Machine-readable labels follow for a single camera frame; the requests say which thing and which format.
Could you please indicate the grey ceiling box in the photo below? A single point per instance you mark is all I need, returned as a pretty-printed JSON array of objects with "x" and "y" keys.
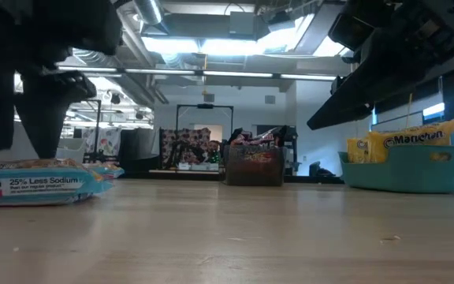
[{"x": 243, "y": 23}]

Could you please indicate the black metal frame stand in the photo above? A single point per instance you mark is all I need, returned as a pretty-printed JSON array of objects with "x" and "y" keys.
[
  {"x": 205, "y": 105},
  {"x": 98, "y": 118}
]

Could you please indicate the round silver ventilation duct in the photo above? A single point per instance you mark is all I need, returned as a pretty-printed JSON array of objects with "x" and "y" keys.
[{"x": 148, "y": 10}]

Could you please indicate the yellow creamy chicken ramen packet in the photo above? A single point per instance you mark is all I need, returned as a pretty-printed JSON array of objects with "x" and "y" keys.
[
  {"x": 412, "y": 142},
  {"x": 359, "y": 150}
]

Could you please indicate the white printed cloth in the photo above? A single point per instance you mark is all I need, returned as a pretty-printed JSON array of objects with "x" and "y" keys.
[{"x": 106, "y": 142}]

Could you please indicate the floral patterned dark cloth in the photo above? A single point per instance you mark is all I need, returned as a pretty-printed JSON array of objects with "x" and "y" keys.
[{"x": 187, "y": 144}]

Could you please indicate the black shelf cart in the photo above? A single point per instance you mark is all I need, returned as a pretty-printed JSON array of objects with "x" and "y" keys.
[{"x": 292, "y": 150}]

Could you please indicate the grey wall box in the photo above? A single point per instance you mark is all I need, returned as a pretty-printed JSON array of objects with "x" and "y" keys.
[
  {"x": 209, "y": 97},
  {"x": 269, "y": 99}
]

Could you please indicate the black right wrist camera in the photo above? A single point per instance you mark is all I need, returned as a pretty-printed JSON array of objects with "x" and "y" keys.
[{"x": 349, "y": 27}]

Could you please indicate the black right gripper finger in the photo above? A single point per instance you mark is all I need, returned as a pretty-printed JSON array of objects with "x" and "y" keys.
[{"x": 349, "y": 102}]

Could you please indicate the dark grey cloth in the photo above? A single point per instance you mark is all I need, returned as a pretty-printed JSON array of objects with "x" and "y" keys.
[{"x": 136, "y": 146}]

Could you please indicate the long white light bar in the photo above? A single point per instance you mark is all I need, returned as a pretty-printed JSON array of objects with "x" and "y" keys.
[{"x": 231, "y": 73}]

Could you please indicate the black ceiling spotlight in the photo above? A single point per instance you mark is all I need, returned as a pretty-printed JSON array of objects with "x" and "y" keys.
[{"x": 115, "y": 98}]

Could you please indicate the white board panel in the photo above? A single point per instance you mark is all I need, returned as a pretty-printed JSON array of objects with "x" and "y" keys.
[{"x": 392, "y": 124}]

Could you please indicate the teal plastic bin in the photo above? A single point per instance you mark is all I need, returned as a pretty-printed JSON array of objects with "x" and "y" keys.
[{"x": 400, "y": 173}]

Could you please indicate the small black background device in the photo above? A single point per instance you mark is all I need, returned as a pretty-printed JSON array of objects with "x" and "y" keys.
[{"x": 314, "y": 169}]

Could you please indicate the dark translucent plastic bin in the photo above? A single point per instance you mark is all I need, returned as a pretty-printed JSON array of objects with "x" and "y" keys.
[{"x": 254, "y": 173}]

